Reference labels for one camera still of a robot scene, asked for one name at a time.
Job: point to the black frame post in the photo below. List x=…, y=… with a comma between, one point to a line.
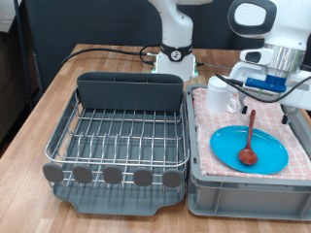
x=20, y=39

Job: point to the pink checkered towel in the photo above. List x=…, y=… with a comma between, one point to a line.
x=207, y=145

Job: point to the dark grey cutlery holder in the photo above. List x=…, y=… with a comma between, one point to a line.
x=129, y=95

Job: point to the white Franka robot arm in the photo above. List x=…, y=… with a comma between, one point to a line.
x=176, y=26

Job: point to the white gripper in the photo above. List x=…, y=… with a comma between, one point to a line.
x=298, y=93

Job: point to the blue plate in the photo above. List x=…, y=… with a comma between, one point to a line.
x=269, y=155

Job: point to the grey plastic crate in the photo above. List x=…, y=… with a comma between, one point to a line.
x=246, y=202

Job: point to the dark background furniture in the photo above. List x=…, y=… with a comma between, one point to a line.
x=8, y=81

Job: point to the grey drain tray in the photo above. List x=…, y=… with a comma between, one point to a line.
x=113, y=204

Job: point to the white mug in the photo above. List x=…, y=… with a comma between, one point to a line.
x=217, y=97

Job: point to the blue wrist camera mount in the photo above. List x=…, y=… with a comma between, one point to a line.
x=265, y=83

